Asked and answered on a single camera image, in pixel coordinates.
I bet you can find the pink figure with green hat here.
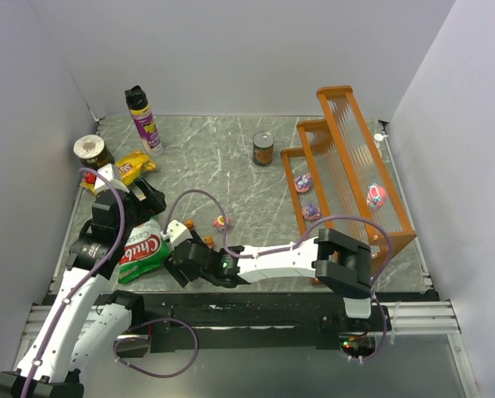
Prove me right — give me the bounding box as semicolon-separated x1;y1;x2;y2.
212;216;231;231

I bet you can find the purple cat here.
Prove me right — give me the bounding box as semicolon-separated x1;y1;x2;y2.
301;202;322;221

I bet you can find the purple bunny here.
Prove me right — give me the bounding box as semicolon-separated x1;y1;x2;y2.
294;172;313;193

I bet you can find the pink round figure teal face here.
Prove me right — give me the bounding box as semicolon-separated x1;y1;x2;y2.
366;183;388;210

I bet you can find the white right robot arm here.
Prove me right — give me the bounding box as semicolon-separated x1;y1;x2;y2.
164;229;372;319

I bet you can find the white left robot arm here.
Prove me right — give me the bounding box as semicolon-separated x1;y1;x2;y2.
0;177;167;397

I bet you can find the orange tiered display shelf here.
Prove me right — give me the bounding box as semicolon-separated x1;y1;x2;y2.
280;85;416;274

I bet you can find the orange bear figure middle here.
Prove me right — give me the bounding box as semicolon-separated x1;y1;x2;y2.
203;235;215;249

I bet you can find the small orange bear figure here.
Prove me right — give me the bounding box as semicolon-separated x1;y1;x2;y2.
185;219;194;230

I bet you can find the yellow snack bag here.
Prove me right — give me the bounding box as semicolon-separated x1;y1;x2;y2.
79;150;157;196

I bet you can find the green Chuba cassava chips bag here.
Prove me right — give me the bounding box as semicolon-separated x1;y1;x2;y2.
118;218;171;284

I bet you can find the chips tube with white lid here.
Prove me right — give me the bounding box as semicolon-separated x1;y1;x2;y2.
73;134;114;171

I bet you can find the purple insect spray can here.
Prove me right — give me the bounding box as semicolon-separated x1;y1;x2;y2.
124;85;163;157

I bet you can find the brown tin can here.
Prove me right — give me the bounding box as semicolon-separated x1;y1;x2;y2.
253;131;274;166

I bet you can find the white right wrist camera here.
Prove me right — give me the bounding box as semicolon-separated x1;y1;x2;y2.
160;220;192;250

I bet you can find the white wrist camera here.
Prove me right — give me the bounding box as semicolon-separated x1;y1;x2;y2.
94;163;129;195
160;220;192;250

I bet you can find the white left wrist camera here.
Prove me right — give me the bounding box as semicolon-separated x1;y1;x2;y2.
94;163;129;195

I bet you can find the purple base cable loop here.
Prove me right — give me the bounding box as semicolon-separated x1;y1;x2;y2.
114;316;200;377

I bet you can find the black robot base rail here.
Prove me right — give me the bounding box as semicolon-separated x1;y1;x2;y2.
85;290;439;353

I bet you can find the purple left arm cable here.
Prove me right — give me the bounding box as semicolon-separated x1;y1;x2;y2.
18;167;127;398

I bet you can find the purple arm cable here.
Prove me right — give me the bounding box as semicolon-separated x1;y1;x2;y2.
18;167;127;398
162;189;394;287

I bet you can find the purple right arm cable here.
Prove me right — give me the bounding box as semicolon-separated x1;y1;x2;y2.
162;189;394;287

